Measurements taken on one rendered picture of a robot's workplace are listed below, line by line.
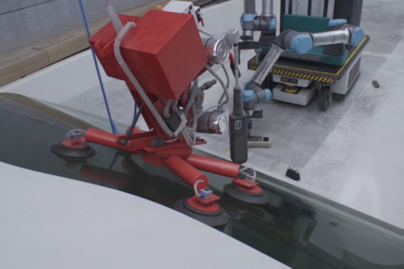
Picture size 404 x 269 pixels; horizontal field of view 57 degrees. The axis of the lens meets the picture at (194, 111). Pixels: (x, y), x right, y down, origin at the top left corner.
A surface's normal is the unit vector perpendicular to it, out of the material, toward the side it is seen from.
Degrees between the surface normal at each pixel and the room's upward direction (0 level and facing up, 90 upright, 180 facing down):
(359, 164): 5
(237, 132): 90
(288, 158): 0
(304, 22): 90
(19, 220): 21
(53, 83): 90
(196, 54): 90
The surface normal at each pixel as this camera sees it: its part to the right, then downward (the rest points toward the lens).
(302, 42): 0.26, 0.44
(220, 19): 0.55, 0.36
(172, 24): -0.28, -0.67
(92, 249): 0.16, -0.96
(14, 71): 0.79, 0.24
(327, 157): -0.08, -0.87
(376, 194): 0.17, -0.75
